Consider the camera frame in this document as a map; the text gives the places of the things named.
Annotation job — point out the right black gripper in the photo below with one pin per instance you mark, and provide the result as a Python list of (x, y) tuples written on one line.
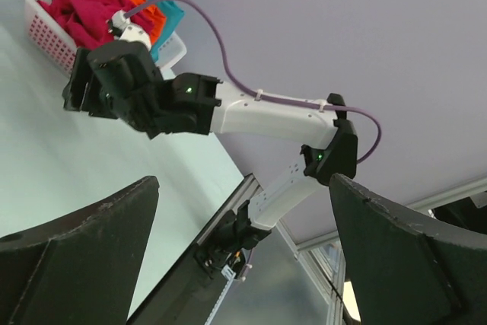
[(118, 80)]

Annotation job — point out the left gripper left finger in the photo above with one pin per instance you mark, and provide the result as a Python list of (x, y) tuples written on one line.
[(81, 268)]

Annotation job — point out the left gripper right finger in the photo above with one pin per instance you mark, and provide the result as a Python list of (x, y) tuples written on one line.
[(406, 267)]

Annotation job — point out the white plastic laundry basket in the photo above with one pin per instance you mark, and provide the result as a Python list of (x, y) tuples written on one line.
[(61, 48)]

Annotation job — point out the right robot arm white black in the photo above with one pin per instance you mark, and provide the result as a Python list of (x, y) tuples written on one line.
[(201, 104)]

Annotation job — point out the magenta red t shirt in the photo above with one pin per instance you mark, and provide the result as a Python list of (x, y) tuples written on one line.
[(85, 21)]

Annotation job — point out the orange t shirt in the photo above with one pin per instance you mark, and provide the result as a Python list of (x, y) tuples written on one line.
[(153, 14)]

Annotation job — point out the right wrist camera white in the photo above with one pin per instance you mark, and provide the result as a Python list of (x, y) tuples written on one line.
[(122, 28)]

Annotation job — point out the white slotted cable duct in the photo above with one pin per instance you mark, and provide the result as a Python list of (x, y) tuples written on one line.
[(229, 274)]

